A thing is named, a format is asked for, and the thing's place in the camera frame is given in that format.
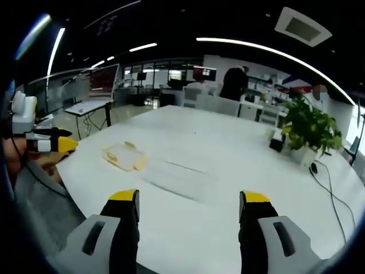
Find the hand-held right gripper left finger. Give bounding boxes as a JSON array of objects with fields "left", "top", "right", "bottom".
[{"left": 55, "top": 188, "right": 141, "bottom": 274}]

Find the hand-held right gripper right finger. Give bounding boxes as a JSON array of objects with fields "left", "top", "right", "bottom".
[{"left": 238, "top": 190, "right": 331, "bottom": 274}]

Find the pale yellow plastic buckle part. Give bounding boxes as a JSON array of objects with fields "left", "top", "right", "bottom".
[{"left": 102, "top": 144, "right": 129, "bottom": 172}]

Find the clear plastic bag with items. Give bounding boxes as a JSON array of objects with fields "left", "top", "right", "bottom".
[{"left": 122, "top": 140, "right": 148, "bottom": 172}]

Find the person's left hand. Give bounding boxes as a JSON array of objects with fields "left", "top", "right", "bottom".
[{"left": 2, "top": 137, "right": 62, "bottom": 183}]

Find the white side table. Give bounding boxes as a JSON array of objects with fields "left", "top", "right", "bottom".
[{"left": 64, "top": 98, "right": 115, "bottom": 135}]

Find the large display on stand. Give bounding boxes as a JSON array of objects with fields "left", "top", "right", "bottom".
[{"left": 89, "top": 63, "right": 120, "bottom": 99}]

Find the black box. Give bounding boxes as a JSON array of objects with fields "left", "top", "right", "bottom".
[{"left": 269, "top": 136, "right": 286, "bottom": 154}]

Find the green potted plant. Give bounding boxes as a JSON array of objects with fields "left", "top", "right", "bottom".
[{"left": 281, "top": 96, "right": 343, "bottom": 168}]

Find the short ceiling light strip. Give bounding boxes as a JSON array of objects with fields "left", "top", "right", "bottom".
[{"left": 129, "top": 42, "right": 158, "bottom": 53}]

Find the white office chair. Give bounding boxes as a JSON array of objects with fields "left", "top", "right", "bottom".
[
  {"left": 196, "top": 93, "right": 241, "bottom": 118},
  {"left": 182, "top": 86, "right": 206, "bottom": 108}
]

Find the black stand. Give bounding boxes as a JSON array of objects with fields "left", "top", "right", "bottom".
[{"left": 348, "top": 104, "right": 365, "bottom": 167}]

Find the computer monitor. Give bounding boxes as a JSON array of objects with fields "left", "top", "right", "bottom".
[{"left": 193, "top": 66, "right": 218, "bottom": 83}]

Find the long curved ceiling light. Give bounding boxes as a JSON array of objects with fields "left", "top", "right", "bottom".
[{"left": 196, "top": 37, "right": 356, "bottom": 106}]

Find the ceiling air vent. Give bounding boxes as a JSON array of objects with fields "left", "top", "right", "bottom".
[{"left": 274, "top": 6, "right": 333, "bottom": 48}]

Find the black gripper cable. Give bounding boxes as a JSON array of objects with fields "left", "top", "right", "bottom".
[{"left": 11, "top": 135, "right": 68, "bottom": 198}]

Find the black mouse cable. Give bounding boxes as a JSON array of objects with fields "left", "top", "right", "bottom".
[{"left": 309, "top": 159, "right": 356, "bottom": 244}]

